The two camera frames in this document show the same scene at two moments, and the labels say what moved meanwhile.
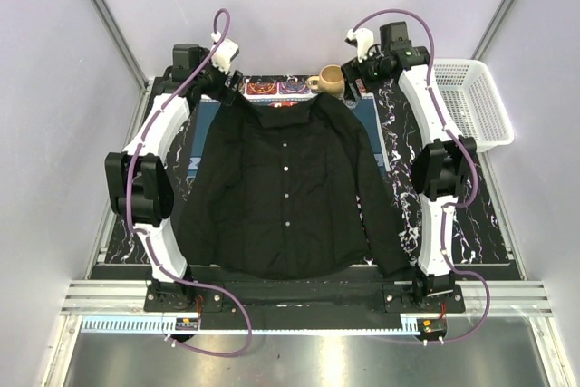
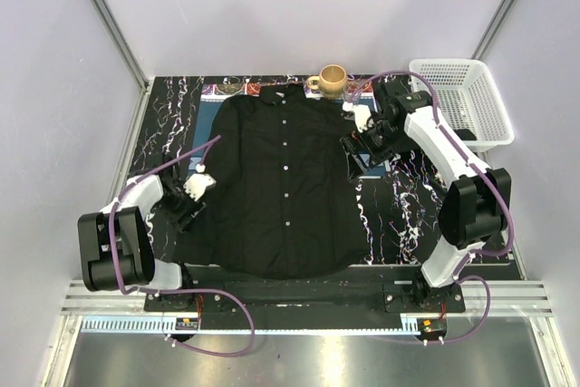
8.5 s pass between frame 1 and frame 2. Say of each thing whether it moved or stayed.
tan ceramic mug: stayed
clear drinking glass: stayed
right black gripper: moved
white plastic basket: stayed
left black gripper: moved
